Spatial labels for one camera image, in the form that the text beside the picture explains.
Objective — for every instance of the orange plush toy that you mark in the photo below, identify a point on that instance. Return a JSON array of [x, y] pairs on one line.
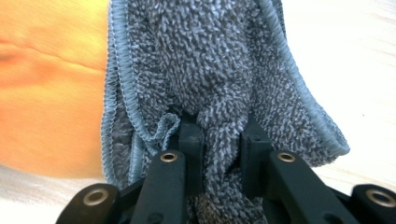
[[53, 109]]

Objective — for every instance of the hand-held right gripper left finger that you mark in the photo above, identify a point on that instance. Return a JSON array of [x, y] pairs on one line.
[[166, 186]]

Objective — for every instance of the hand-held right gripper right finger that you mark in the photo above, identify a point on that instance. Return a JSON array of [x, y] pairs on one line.
[[289, 186]]

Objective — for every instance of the grey towel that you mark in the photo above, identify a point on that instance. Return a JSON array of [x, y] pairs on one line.
[[202, 62]]

